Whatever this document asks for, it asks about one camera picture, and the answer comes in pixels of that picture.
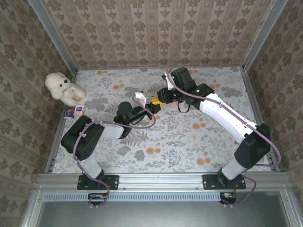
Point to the pink earbud charging case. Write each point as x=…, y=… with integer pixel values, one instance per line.
x=173, y=105

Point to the aluminium mounting rail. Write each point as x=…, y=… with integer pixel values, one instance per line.
x=161, y=180

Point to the grey metal sheet panel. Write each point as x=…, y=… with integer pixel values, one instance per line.
x=161, y=215

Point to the small pink tissue box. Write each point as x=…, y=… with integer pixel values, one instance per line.
x=79, y=110

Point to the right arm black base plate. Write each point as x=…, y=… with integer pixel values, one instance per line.
x=209, y=182

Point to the small circuit board with connectors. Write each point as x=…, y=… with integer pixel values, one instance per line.
x=97, y=196
x=228, y=195

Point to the aluminium side rail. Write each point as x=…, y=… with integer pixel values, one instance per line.
x=59, y=132
x=258, y=113

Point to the aluminium corner post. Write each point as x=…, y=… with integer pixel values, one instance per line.
x=262, y=35
x=54, y=37

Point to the white teddy bear plush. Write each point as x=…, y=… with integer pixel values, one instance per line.
x=59, y=87

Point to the floral patterned table mat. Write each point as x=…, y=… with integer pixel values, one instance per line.
x=165, y=153

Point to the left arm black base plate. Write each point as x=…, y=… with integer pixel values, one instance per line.
x=113, y=182

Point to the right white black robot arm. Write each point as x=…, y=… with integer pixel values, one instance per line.
x=225, y=116

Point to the small blue box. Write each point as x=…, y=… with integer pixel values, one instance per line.
x=69, y=113

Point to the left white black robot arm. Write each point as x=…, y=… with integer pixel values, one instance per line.
x=91, y=165

